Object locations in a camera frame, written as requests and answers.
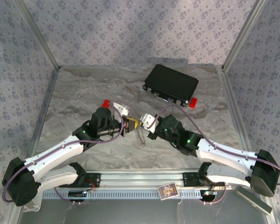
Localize black case with metal latches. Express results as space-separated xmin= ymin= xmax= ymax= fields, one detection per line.
xmin=141 ymin=63 xmax=199 ymax=107

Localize small printed card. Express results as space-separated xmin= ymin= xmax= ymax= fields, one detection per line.
xmin=157 ymin=183 xmax=180 ymax=201

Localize grey metal bar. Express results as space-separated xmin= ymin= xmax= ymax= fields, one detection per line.
xmin=233 ymin=185 xmax=273 ymax=215

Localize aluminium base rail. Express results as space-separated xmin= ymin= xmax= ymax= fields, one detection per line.
xmin=85 ymin=171 xmax=233 ymax=190

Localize aluminium table side rail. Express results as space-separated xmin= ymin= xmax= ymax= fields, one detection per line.
xmin=218 ymin=66 xmax=252 ymax=152
xmin=28 ymin=67 xmax=61 ymax=161

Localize grey slotted cable duct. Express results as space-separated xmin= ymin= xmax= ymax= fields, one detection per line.
xmin=42 ymin=189 xmax=224 ymax=200

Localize thin purple base cable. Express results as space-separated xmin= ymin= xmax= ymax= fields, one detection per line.
xmin=54 ymin=186 xmax=95 ymax=206
xmin=200 ymin=182 xmax=227 ymax=206

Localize aluminium frame post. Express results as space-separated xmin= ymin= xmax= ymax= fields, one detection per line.
xmin=221 ymin=0 xmax=269 ymax=72
xmin=13 ymin=0 xmax=62 ymax=70

